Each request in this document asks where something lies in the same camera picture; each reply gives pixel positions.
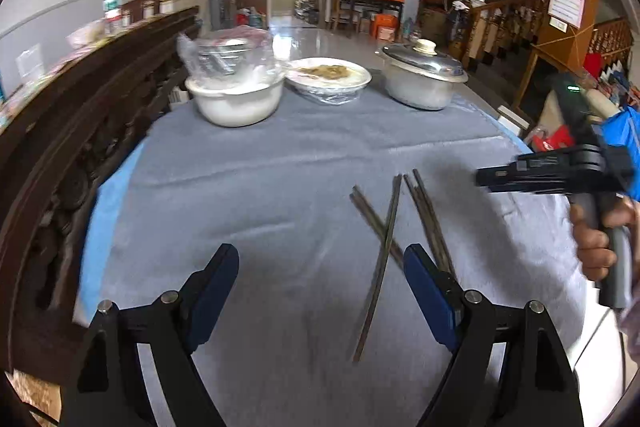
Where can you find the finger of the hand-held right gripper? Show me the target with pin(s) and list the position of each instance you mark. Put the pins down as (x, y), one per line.
(545, 188)
(525, 171)

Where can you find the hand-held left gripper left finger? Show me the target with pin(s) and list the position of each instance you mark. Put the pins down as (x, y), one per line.
(217, 302)

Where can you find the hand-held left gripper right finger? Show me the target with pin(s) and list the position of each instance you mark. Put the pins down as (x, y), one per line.
(425, 292)

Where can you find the dark wooden chopstick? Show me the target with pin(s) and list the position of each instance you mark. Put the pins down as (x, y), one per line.
(430, 212)
(420, 214)
(368, 217)
(374, 214)
(382, 267)

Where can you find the person's right hand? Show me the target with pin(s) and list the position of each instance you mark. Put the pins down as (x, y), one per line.
(595, 252)

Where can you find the red bag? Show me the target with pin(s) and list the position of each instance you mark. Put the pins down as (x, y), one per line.
(552, 138)

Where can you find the blue bag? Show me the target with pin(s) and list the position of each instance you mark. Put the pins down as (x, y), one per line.
(625, 127)

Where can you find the grey towel cloth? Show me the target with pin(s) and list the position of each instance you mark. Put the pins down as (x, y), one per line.
(275, 187)

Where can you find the metal pot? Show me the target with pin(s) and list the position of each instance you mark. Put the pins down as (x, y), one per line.
(417, 91)

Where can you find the blue table cover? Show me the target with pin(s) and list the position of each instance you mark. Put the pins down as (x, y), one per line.
(100, 227)

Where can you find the wooden stair railing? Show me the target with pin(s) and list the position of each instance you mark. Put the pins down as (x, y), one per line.
(500, 27)

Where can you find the metal pot lid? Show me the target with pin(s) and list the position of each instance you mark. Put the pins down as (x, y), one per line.
(425, 57)

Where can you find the white bowl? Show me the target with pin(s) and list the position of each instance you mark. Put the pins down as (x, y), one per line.
(235, 104)

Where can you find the orange box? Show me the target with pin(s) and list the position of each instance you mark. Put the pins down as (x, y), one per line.
(385, 27)

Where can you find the wrapped white plate of food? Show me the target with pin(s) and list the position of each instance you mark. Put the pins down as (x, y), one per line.
(327, 79)

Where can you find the clear plastic bag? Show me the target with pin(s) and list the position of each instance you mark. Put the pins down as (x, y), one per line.
(225, 57)

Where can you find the wooden chair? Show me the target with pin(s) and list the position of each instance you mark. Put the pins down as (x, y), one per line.
(340, 7)

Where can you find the red-capped water bottle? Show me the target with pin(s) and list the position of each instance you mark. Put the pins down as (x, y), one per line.
(112, 7)

